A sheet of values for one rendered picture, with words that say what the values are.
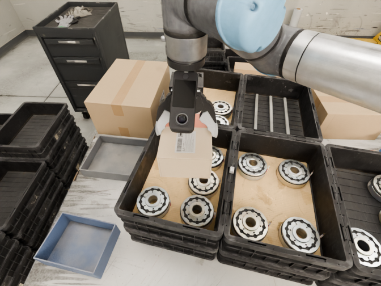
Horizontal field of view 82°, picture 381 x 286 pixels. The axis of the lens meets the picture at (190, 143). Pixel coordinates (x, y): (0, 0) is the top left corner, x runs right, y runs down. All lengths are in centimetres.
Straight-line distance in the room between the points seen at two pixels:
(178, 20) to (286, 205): 63
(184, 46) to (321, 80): 21
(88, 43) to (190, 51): 157
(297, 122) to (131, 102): 74
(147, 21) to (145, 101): 300
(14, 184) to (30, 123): 42
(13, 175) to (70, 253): 91
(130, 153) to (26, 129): 90
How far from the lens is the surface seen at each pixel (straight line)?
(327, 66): 35
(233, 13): 28
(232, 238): 60
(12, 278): 151
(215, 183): 74
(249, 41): 28
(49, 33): 202
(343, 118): 120
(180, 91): 41
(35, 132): 173
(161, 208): 70
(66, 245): 92
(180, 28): 38
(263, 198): 78
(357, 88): 35
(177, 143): 49
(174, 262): 81
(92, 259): 87
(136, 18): 395
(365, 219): 90
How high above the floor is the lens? 149
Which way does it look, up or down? 48 degrees down
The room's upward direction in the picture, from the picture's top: straight up
